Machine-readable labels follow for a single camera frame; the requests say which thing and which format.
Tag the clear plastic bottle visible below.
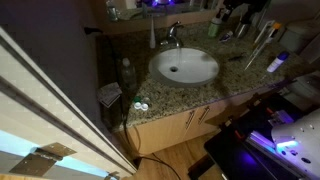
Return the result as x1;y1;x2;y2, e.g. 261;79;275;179
120;57;139;95

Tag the toothpaste tube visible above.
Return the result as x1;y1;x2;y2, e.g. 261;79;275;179
218;30;235;44

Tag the contact lens case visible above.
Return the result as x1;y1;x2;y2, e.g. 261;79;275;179
132;96;150;112

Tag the chrome faucet body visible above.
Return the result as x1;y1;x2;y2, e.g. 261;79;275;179
159;23;184;50

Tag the black wall plug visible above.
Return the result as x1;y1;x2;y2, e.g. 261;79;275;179
83;26;103;36

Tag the clear plastic stick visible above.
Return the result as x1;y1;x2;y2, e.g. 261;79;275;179
243;35;275;71

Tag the folded paper leaflet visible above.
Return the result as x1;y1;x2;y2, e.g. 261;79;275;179
96;81;123;109

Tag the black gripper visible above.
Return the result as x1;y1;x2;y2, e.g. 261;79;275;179
222;0;269;25

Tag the wooden vanity cabinet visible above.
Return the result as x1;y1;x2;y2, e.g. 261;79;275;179
125;84;285;157

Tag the brass door hinge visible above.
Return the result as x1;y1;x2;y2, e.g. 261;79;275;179
8;142;77;177

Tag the white panel door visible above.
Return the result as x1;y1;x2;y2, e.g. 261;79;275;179
0;26;138;180

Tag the white bottle blue cap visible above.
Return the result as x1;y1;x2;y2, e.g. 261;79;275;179
266;51;291;74

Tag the white toothbrush orange tip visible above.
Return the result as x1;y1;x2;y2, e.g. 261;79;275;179
252;21;283;46

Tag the small black comb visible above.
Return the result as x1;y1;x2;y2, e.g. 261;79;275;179
227;54;246;63

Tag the white round sink basin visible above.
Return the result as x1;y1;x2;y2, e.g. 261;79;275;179
148;47;221;89

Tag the green soap pump bottle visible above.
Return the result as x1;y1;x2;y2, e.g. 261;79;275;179
207;8;224;39

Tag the metal cup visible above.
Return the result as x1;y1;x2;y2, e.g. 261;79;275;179
233;21;251;40

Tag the black power cable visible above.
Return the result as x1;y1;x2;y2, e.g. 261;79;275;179
99;33;183;180

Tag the black robot cart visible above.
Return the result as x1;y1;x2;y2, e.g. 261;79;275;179
187;92;320;180

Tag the wall mirror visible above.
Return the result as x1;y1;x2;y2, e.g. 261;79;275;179
105;0;222;22

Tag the chrome faucet lever handle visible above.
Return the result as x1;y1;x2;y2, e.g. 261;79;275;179
170;20;185;30

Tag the white toilet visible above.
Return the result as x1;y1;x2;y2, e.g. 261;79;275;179
278;18;320;112

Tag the glass jar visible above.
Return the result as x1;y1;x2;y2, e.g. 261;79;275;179
105;0;120;22

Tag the white electric toothbrush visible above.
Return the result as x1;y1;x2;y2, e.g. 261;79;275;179
149;16;157;50

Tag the metal cabinet door handle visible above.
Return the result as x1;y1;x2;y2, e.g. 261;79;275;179
198;105;212;126
184;109;197;131

